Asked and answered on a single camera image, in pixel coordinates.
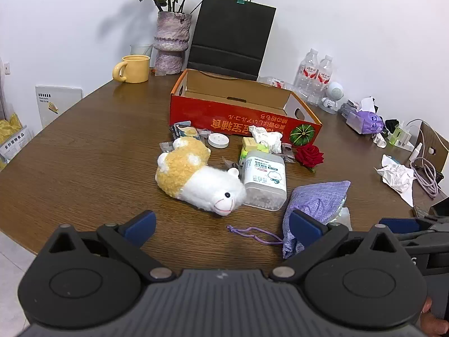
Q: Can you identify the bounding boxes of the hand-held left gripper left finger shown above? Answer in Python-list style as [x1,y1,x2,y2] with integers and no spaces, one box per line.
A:
[49,210,176,283]

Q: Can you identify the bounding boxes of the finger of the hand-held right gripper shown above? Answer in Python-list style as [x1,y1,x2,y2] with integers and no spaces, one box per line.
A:
[379,217,449,250]

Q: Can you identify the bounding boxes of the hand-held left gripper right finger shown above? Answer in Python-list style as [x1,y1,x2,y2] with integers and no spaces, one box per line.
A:
[271,209,398,283]

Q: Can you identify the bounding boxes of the purple drawstring pouch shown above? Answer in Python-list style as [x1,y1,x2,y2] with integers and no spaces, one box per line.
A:
[227,180,351,260]

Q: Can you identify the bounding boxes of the clear plastic bag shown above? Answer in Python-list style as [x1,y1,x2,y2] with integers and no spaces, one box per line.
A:
[329,202,352,231]

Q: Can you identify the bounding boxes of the clear cotton swab container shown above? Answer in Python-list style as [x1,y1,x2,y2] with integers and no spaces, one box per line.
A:
[242,150,287,212]

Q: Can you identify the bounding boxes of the yellow bread buns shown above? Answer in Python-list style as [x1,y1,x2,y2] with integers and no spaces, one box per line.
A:
[155,138,247,217]

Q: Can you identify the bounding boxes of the red rose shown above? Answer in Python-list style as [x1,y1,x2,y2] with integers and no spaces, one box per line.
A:
[294,143,325,173]

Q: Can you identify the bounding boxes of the white tissue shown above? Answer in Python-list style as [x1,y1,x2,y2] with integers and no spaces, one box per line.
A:
[250,126,283,154]

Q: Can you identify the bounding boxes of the green yellow tissue pack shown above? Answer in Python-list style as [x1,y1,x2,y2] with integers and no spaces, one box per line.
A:
[240,137,261,164]

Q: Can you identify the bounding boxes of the blue yellow snack packet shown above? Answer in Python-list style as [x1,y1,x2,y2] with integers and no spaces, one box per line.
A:
[173,121,200,140]

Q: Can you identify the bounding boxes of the white round disc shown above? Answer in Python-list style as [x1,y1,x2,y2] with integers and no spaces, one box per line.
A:
[207,133,230,148]

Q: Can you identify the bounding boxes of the red cardboard box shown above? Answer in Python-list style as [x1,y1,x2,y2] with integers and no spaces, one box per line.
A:
[168,68,322,147]

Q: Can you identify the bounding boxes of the person's right hand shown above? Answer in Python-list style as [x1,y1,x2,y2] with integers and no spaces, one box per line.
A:
[419,297,449,337]

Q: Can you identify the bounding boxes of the large crumpled white paper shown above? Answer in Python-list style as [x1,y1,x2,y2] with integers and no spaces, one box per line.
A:
[375,154,418,207]

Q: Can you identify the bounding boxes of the white power adapter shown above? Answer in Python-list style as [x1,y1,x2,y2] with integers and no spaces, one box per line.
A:
[389,121,415,149]

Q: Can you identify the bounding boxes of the purple tissue pack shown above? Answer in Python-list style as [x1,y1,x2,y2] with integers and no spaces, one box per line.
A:
[345,96,385,135]

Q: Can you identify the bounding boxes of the small grey box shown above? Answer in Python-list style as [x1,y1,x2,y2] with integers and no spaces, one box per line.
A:
[340,100,362,120]

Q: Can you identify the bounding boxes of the white robot toy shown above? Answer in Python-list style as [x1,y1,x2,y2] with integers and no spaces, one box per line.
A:
[321,82,345,114]

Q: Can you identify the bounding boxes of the white printed carton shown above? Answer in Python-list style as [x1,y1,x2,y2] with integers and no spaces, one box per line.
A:
[35,85,84,129]

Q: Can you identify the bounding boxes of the crushed clear plastic bottle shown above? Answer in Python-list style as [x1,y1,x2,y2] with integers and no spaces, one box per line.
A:
[258,76,299,94]

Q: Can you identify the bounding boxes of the clear water bottle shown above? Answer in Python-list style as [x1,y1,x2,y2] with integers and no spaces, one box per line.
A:
[311,55,335,106]
[294,48,320,103]

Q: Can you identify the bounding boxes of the yellow printed bag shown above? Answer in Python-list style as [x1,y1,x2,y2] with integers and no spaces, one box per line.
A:
[0,112,34,170]

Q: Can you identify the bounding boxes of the yellow mug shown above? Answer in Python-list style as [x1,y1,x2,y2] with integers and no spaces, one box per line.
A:
[112,55,151,84]

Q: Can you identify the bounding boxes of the clear glass cup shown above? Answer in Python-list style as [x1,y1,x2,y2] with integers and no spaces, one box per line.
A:
[130,44,154,67]

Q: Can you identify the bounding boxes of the purple white ceramic vase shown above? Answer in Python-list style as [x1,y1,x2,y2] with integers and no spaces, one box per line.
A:
[153,11,193,75]

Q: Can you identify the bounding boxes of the black paper bag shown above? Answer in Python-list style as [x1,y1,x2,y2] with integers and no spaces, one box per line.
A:
[186,0,276,81]

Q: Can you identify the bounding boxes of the purple cable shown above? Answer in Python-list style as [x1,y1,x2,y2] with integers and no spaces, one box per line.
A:
[410,158,441,198]

